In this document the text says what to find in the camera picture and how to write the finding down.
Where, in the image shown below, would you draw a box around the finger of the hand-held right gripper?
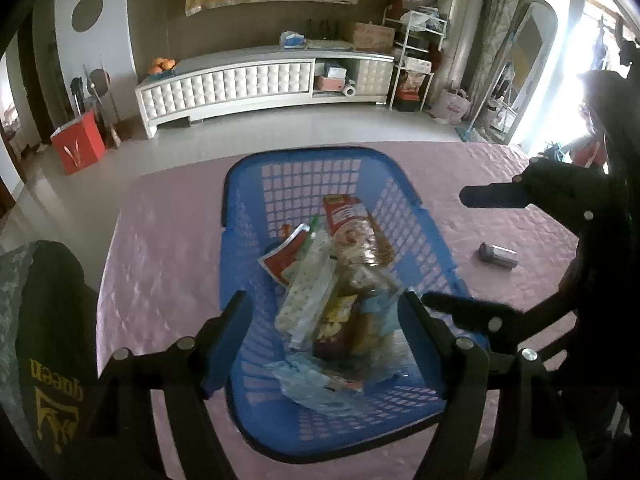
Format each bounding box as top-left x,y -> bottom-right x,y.
459,156 -> 608,222
422,291 -> 581,357

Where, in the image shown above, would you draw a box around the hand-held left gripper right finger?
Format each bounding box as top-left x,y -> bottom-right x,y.
397,290 -> 587,480

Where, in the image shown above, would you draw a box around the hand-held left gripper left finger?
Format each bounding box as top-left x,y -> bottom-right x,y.
82,290 -> 254,480

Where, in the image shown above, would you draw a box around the clear pastry packet blue top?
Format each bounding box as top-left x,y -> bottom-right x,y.
346,290 -> 407,362

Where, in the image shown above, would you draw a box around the yellow snack packet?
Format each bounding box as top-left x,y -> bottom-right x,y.
315,295 -> 358,343

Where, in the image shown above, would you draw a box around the light blue cartoon snack packet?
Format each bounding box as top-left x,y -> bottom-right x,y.
264,350 -> 372,412

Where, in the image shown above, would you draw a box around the white dotted clear packet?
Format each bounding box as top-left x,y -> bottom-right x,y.
275,232 -> 342,335

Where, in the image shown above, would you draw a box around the red and white snack packet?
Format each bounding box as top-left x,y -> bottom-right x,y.
257,224 -> 312,289

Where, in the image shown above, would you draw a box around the red top pastry packet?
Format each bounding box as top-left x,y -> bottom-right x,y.
322,195 -> 397,272

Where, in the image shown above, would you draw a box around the blue plastic basket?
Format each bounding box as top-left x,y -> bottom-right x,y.
220,146 -> 493,465

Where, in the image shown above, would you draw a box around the small silver can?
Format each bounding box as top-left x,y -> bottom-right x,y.
477,242 -> 519,270

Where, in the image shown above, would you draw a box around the pink bag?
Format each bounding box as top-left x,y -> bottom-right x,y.
431,87 -> 472,124

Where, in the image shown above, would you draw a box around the pink tablecloth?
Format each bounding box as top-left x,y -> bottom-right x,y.
97,141 -> 601,480

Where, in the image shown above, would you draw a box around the standing mirror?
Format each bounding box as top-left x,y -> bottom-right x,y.
467,0 -> 559,147

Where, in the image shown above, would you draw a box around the dark cap with yellow text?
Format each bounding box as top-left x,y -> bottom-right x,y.
0,240 -> 109,480

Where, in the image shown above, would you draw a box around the white metal rack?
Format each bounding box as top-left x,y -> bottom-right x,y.
382,2 -> 449,114

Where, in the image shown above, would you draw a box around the white standing air conditioner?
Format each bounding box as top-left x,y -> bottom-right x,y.
440,0 -> 489,92

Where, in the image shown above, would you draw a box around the patterned curtain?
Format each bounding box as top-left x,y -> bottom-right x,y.
470,0 -> 537,116

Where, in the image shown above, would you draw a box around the cardboard box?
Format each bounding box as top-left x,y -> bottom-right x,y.
350,21 -> 397,54

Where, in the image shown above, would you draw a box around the boxes in cabinet shelf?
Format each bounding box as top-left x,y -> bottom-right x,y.
314,62 -> 348,93

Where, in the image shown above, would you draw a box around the broom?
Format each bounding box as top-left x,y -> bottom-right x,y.
107,100 -> 123,150

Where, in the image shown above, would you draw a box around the red box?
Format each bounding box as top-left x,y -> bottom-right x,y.
50,110 -> 107,176

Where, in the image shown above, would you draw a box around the white tufted TV cabinet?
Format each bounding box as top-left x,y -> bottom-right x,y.
135,45 -> 397,140

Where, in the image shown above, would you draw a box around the grey round wall disc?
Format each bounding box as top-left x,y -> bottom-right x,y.
71,0 -> 104,31

